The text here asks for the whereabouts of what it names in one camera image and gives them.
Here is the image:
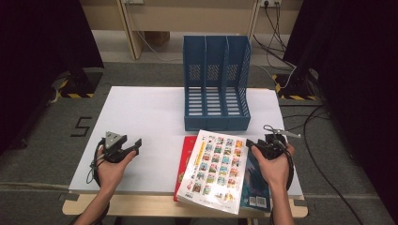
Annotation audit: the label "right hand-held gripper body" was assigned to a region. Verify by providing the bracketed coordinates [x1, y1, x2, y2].
[256, 125, 301, 161]

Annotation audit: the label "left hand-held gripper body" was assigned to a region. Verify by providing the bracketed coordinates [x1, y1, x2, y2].
[100, 130, 128, 163]

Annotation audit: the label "blue plastic file rack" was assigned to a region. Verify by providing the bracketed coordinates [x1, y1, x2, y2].
[182, 35, 252, 132]

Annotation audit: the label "teal blue book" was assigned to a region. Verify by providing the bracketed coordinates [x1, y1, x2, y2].
[239, 149, 272, 214]

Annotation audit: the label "white picture-grid book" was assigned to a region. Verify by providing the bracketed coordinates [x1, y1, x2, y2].
[176, 129, 250, 216]

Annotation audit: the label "red book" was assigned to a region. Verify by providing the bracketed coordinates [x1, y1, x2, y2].
[173, 135, 199, 203]

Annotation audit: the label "person's right hand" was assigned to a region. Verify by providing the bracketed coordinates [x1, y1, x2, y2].
[252, 142, 296, 188]

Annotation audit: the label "person's left hand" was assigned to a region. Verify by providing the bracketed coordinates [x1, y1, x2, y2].
[96, 146, 137, 192]

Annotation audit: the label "white board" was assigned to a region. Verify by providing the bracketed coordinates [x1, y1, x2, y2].
[69, 86, 304, 197]

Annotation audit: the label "light wooden table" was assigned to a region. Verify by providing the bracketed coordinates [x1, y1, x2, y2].
[61, 191, 309, 218]

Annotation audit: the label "black stand base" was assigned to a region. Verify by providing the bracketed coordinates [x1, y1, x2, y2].
[59, 67, 104, 99]
[271, 68, 320, 101]

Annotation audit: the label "cardboard box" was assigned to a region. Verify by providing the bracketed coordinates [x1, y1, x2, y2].
[145, 31, 172, 48]

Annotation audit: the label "black curtain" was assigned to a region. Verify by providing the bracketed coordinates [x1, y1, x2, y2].
[283, 0, 398, 223]
[0, 0, 105, 158]

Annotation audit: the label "beige wooden desk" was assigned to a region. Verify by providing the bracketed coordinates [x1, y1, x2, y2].
[79, 0, 304, 60]

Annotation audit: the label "left hand-held gripper cable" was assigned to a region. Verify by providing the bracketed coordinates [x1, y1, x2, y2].
[85, 139, 111, 225]

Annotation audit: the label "hand-held gripper cable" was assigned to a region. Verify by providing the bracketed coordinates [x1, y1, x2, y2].
[269, 137, 296, 225]
[85, 139, 111, 225]

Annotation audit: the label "right hand-held gripper cable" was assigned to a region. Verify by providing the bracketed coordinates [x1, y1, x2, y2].
[269, 137, 296, 225]

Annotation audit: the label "long black floor cable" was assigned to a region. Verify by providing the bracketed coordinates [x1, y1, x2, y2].
[302, 106, 365, 225]

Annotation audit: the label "thin black floor cable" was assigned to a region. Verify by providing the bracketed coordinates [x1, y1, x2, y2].
[280, 104, 331, 132]

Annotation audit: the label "white cable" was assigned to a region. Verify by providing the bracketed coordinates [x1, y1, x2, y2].
[135, 31, 184, 64]
[252, 64, 299, 92]

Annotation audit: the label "grey cable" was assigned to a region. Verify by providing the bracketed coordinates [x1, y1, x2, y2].
[46, 73, 69, 106]

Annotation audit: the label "black socket cables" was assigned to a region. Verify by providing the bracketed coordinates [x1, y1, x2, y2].
[253, 3, 297, 68]

